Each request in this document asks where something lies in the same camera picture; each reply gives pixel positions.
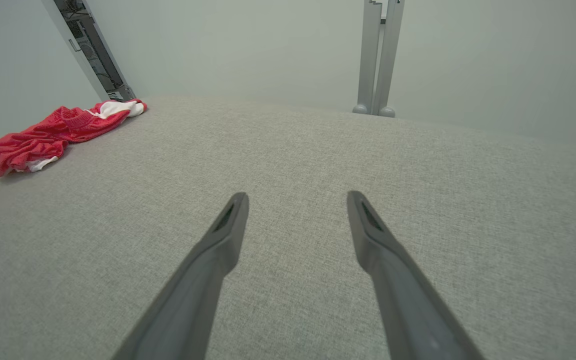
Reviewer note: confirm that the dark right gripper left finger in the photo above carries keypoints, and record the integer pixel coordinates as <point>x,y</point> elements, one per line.
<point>203,285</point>

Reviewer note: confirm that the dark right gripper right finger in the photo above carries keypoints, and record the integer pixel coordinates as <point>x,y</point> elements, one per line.
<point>398,290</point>

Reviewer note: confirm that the crumpled red and white garment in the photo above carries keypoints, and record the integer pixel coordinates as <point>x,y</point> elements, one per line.
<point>43,140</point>

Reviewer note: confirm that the grey metal post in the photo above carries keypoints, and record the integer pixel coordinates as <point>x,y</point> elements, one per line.
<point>370,60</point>

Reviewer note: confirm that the slanted metal frame rail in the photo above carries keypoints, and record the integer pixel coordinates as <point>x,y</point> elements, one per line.
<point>90,50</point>

